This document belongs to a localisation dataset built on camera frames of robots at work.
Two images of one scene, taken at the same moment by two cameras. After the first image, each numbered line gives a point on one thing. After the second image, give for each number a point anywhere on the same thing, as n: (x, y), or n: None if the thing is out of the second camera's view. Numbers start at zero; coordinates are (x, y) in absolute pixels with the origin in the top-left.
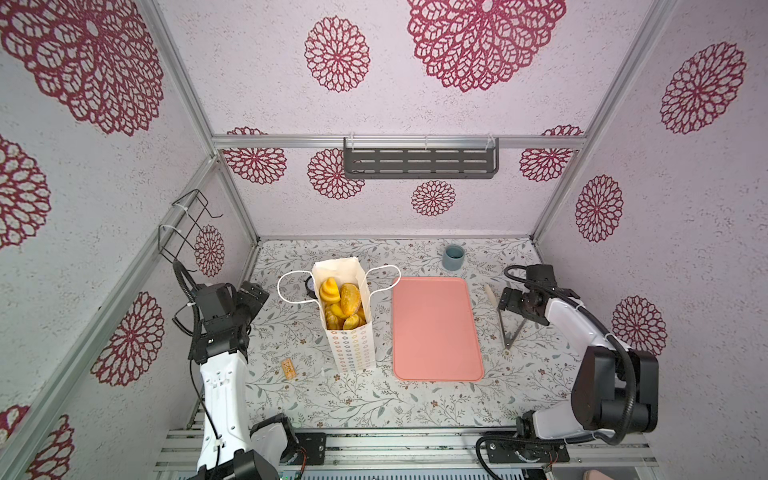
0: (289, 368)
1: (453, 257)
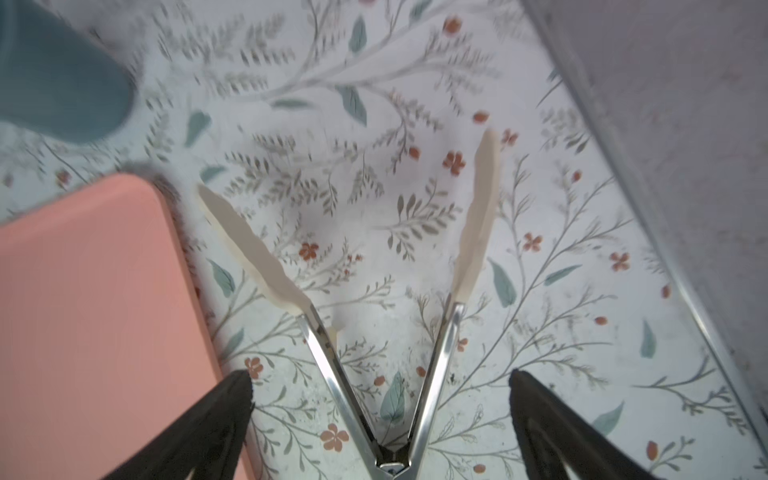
0: None
1: (57, 80)
